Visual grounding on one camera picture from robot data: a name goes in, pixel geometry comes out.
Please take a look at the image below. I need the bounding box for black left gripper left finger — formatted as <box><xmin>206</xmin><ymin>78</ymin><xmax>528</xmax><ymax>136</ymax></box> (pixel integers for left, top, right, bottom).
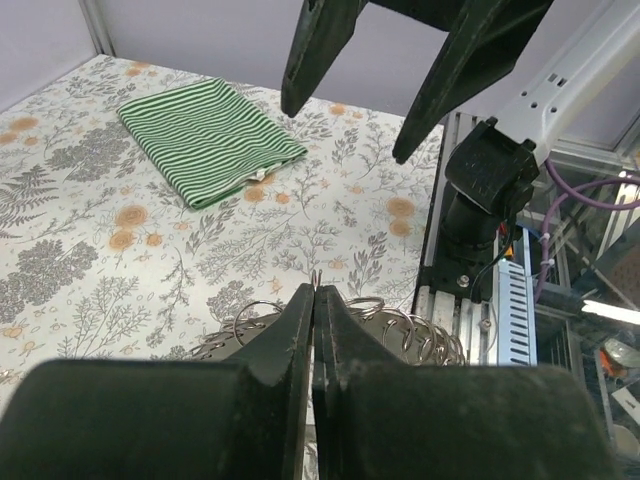
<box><xmin>1</xmin><ymin>284</ymin><xmax>314</xmax><ymax>479</ymax></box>

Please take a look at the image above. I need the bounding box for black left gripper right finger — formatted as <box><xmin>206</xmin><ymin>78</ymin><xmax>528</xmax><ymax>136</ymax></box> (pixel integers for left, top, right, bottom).
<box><xmin>312</xmin><ymin>286</ymin><xmax>618</xmax><ymax>479</ymax></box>

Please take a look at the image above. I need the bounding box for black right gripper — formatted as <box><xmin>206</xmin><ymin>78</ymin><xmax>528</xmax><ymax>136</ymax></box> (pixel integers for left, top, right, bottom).
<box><xmin>281</xmin><ymin>0</ymin><xmax>552</xmax><ymax>164</ymax></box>

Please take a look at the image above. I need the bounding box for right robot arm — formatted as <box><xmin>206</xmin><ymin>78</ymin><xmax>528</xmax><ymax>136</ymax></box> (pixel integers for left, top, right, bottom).
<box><xmin>281</xmin><ymin>1</ymin><xmax>639</xmax><ymax>249</ymax></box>

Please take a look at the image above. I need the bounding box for floral table mat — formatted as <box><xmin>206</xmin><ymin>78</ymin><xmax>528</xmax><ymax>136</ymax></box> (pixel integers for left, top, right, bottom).
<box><xmin>1</xmin><ymin>56</ymin><xmax>443</xmax><ymax>399</ymax></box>

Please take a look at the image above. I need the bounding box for green striped cloth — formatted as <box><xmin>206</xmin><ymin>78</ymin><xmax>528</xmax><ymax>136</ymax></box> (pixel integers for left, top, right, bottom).
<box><xmin>117</xmin><ymin>78</ymin><xmax>307</xmax><ymax>210</ymax></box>

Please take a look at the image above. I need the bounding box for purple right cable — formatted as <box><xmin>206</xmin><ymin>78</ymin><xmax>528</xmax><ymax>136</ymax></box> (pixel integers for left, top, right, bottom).
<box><xmin>532</xmin><ymin>157</ymin><xmax>640</xmax><ymax>306</ymax></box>

